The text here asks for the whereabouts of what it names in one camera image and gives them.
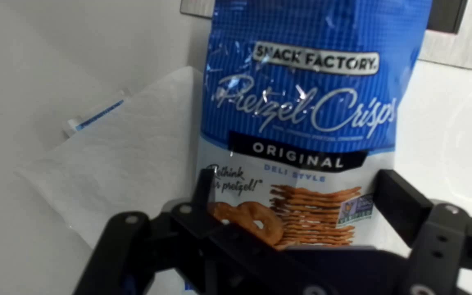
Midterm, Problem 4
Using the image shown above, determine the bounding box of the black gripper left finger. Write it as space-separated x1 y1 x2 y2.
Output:
72 166 303 295

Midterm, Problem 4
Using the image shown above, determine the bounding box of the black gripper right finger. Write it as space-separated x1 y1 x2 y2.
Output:
373 168 472 295

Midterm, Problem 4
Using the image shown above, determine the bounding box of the blue pretzel crisps packet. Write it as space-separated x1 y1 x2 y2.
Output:
193 0 434 253

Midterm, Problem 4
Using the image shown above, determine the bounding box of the white paper napkin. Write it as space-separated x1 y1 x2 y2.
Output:
14 64 216 295

